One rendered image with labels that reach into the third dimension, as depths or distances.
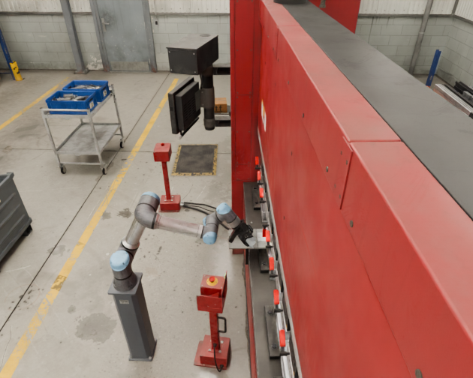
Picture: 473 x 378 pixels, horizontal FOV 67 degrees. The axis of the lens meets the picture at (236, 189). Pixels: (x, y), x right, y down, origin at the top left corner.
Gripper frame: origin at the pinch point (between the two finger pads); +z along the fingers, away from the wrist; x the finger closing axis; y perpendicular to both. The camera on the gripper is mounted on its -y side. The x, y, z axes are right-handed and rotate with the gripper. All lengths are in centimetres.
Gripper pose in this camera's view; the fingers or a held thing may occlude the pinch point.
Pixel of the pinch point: (251, 247)
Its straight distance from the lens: 227.1
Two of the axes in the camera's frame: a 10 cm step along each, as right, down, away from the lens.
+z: 5.7, 7.1, 4.0
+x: 0.6, -5.3, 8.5
